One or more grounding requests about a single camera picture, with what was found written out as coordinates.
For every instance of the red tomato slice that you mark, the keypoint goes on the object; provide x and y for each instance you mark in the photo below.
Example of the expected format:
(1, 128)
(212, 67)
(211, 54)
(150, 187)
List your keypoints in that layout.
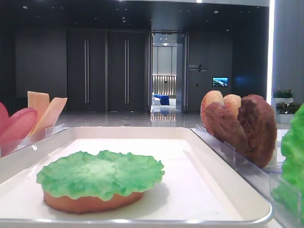
(4, 119)
(18, 125)

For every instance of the brown meat patty left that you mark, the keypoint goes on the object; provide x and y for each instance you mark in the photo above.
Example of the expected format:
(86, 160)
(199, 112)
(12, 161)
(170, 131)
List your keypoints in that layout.
(221, 122)

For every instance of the brown meat patty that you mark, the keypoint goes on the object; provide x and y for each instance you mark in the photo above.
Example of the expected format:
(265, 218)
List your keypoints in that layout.
(221, 122)
(257, 119)

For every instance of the green lettuce leaf on bun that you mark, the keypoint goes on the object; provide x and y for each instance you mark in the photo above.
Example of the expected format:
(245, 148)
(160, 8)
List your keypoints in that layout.
(103, 175)

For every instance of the brown meat patty right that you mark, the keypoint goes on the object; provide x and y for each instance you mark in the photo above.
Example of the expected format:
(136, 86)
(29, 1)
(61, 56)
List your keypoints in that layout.
(257, 119)

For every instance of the orange cheese slice right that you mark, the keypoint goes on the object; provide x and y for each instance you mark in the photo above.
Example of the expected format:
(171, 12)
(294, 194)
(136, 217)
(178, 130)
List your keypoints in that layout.
(51, 115)

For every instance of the orange cheese slice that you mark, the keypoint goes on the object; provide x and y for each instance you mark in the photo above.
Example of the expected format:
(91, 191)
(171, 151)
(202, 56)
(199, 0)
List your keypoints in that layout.
(51, 115)
(39, 102)

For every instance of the orange cheese slice left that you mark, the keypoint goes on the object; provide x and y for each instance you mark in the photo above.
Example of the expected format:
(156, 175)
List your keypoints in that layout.
(39, 102)

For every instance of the bottom bun under lettuce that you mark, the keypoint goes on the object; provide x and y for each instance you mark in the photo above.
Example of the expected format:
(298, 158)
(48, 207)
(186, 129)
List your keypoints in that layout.
(90, 204)

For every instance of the green lettuce leaf in holder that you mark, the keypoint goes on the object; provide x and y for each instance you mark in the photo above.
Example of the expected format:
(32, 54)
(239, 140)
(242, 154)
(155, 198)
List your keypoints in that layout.
(292, 148)

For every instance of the dark double doors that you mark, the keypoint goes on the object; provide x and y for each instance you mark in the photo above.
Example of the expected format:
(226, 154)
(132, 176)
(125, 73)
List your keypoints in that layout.
(106, 70)

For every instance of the bun half far right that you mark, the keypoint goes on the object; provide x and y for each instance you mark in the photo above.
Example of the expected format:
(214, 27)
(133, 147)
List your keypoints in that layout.
(232, 102)

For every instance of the white rectangular metal tray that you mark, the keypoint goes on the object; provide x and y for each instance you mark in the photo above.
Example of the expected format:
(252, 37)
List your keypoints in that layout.
(198, 190)

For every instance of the potted plants in planter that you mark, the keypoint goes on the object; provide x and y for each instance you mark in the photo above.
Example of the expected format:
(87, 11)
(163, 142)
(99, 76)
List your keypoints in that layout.
(284, 105)

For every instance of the wall mounted screen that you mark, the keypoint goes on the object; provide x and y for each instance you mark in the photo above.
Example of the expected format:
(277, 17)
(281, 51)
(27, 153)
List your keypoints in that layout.
(219, 81)

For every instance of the clear long rail left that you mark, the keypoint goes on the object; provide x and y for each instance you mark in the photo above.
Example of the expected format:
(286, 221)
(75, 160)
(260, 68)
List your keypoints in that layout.
(13, 146)

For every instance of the clear long rail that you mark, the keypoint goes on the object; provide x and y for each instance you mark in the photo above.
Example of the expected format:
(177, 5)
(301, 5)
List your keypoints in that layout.
(264, 180)
(13, 146)

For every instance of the clear long rail right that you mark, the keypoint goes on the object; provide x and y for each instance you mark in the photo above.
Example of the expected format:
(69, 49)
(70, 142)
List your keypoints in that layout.
(264, 180)

